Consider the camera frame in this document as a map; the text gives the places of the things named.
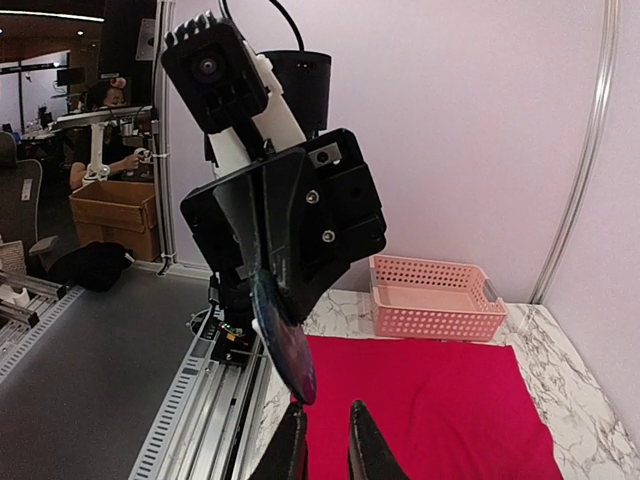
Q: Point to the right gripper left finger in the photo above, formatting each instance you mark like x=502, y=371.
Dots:
x=286, y=456

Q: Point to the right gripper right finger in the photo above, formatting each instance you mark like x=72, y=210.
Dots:
x=369, y=456

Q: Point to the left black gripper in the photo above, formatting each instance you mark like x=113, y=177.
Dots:
x=304, y=215

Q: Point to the red t-shirt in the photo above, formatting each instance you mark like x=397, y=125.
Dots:
x=447, y=410

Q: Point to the blue round brooch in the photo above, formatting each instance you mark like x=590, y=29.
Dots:
x=286, y=344

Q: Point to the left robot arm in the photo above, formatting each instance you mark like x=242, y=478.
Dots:
x=300, y=211

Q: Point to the cardboard box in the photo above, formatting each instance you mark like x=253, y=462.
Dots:
x=118, y=212

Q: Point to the seated person in background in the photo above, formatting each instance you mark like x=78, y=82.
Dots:
x=119, y=159

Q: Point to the pink plastic basket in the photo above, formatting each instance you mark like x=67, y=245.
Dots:
x=427, y=299

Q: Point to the black bag on floor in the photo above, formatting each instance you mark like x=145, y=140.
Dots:
x=96, y=267

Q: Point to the grey office chair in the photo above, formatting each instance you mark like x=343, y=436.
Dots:
x=20, y=195

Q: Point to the aluminium front rail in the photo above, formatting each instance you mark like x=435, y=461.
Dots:
x=215, y=420

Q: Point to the left aluminium post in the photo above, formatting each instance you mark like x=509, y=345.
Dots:
x=164, y=23

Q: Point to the aluminium post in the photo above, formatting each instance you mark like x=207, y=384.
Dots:
x=164, y=23
x=594, y=132

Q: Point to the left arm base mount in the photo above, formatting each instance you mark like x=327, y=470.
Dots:
x=226, y=322

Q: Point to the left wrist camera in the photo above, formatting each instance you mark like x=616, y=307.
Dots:
x=230, y=90

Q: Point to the right aluminium post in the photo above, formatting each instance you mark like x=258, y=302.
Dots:
x=594, y=132

